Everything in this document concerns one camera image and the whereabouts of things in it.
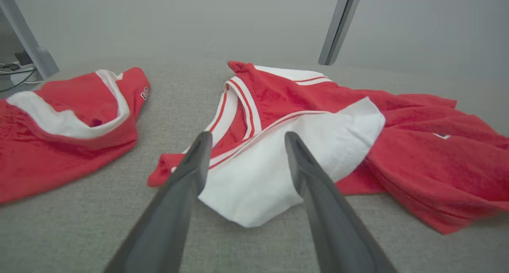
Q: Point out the black power plug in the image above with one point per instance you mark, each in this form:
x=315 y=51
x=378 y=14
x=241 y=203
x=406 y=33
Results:
x=24 y=58

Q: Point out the white power strip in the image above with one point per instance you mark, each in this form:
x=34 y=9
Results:
x=24 y=76

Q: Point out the red shorts with white band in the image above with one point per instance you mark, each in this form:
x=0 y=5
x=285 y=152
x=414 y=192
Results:
x=59 y=157

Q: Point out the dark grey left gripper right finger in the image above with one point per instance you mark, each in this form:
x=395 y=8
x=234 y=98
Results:
x=330 y=217

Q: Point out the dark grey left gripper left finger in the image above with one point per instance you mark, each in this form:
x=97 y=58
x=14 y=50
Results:
x=171 y=209

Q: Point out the grey partition post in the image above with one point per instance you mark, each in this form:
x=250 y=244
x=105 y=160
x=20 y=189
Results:
x=340 y=26
x=30 y=42

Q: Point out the red jersey with white trim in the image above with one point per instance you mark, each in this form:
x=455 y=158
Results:
x=417 y=157

